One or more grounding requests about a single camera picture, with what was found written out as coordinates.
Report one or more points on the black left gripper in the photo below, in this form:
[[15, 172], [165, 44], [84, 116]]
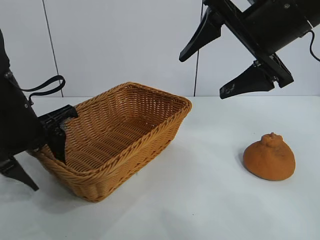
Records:
[[17, 125]]

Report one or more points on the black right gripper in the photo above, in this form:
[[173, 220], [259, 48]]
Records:
[[272, 22]]

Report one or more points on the brown woven wicker basket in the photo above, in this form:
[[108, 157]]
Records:
[[112, 140]]

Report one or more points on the orange knobbed mandarin fruit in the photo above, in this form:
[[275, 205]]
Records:
[[268, 161]]

